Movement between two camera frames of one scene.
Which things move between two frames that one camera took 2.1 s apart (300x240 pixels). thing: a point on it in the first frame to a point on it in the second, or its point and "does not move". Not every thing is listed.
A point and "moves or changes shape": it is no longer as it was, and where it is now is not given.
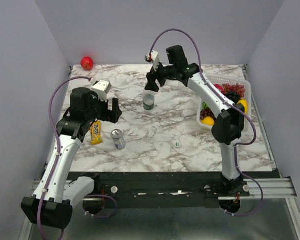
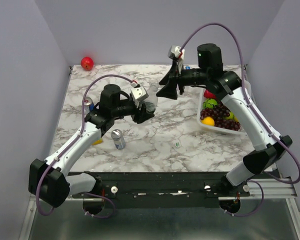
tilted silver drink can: x=116 y=135 does not move
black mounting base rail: x=163 y=189 does not move
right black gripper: x=151 y=77 to x=171 y=79
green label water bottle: x=148 y=100 moves or changes shape
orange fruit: x=208 y=121 does not move
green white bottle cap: x=177 y=144 does not move
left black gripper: x=112 y=116 to x=143 y=116
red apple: x=87 y=63 does not move
